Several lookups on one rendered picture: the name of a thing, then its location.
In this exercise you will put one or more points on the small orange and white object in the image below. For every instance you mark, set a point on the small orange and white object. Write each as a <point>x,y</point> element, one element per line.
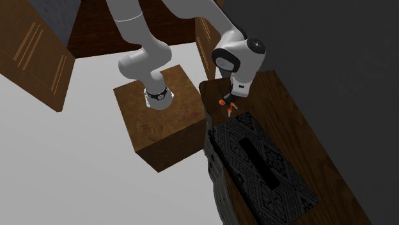
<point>229,111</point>

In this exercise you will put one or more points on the dark wooden table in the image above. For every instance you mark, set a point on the dark wooden table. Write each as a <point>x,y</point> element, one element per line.
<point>286,118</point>

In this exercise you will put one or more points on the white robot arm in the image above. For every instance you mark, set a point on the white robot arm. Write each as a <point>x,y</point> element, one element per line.
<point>240,53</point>

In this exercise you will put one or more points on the brown wooden cabinet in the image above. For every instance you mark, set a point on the brown wooden cabinet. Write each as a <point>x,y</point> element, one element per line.
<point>206,40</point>
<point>34,59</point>

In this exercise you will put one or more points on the black patterned tissue box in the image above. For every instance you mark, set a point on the black patterned tissue box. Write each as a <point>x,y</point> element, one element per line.
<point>274,155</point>

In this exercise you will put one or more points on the brown wooden robot stand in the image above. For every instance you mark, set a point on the brown wooden robot stand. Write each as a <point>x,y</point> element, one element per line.
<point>162,124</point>

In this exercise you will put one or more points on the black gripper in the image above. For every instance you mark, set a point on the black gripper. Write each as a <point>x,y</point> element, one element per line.
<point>230,97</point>

